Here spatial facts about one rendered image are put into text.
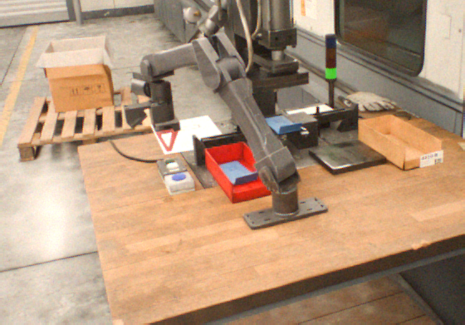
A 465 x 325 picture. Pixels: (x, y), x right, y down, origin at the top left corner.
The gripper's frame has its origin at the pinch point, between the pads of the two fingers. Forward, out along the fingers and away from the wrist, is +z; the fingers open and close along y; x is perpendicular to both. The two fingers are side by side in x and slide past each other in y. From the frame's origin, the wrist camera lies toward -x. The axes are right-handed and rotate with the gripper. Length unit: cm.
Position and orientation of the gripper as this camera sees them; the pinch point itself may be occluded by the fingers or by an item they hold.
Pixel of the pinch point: (168, 148)
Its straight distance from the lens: 163.1
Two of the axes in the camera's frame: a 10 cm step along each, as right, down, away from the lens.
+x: 9.4, -1.8, 2.9
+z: 0.6, 9.3, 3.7
